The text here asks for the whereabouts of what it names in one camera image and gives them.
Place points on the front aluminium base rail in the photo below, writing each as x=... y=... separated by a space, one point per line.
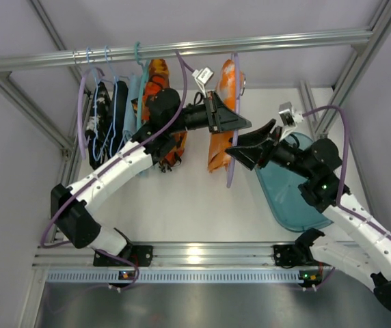
x=199 y=254

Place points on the camouflage orange trousers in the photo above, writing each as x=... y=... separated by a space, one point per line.
x=160 y=103

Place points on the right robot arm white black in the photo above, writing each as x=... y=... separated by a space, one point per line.
x=325 y=191

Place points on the slotted grey cable duct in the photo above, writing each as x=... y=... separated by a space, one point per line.
x=175 y=276

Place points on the light blue wire hanger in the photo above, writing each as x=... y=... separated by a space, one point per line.
x=93 y=125
x=112 y=126

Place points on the right aluminium frame post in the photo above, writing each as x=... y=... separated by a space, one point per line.
x=364 y=52

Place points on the light blue trousers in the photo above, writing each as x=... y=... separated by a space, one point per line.
x=130 y=123

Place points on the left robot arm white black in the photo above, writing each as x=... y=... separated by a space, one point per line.
x=72 y=207

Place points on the left aluminium frame post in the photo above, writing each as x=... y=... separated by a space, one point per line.
x=11 y=91

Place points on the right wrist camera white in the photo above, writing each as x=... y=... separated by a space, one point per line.
x=290 y=117

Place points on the empty lilac plastic hanger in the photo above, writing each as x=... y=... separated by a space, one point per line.
x=82 y=142

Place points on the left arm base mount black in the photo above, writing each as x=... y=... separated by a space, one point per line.
x=140 y=255

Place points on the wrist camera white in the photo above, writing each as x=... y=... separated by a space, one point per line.
x=290 y=117
x=202 y=78

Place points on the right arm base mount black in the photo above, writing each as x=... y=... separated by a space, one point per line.
x=291 y=255

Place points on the aluminium frame post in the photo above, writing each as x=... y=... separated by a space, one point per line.
x=11 y=91
x=364 y=52

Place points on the dark navy trousers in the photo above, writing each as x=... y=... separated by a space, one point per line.
x=121 y=104

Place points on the aluminium hanging rail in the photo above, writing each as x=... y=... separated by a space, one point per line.
x=336 y=37

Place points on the lilac plastic hanger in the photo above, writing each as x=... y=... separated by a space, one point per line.
x=238 y=93
x=82 y=142

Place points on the orange tie-dye trousers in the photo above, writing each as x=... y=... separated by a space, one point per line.
x=226 y=90

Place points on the teal transparent plastic tub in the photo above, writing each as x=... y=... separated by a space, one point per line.
x=281 y=189

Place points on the teal plastic hanger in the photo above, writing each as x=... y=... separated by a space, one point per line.
x=144 y=76

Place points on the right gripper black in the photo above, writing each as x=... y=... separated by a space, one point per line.
x=271 y=147

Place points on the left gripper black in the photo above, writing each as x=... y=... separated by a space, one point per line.
x=212 y=114

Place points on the black white patterned trousers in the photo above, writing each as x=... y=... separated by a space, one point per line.
x=103 y=104

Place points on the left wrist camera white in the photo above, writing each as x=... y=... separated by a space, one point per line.
x=202 y=78

